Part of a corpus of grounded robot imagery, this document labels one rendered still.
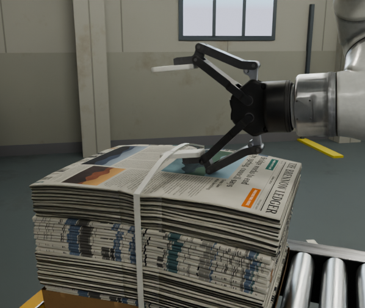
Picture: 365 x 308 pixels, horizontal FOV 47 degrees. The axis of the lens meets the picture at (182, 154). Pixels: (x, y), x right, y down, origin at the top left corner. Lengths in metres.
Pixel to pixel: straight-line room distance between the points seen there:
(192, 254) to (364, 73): 0.33
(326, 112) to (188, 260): 0.27
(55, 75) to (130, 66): 0.80
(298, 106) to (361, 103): 0.08
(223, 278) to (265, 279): 0.06
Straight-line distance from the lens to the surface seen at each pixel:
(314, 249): 0.98
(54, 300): 0.76
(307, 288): 0.86
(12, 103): 4.86
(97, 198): 0.63
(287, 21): 5.27
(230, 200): 0.57
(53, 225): 0.69
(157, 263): 0.62
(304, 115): 0.59
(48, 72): 4.77
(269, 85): 0.61
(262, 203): 0.57
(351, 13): 0.66
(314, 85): 0.59
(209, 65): 0.64
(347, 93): 0.58
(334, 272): 0.91
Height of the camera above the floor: 1.24
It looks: 15 degrees down
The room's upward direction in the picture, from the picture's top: straight up
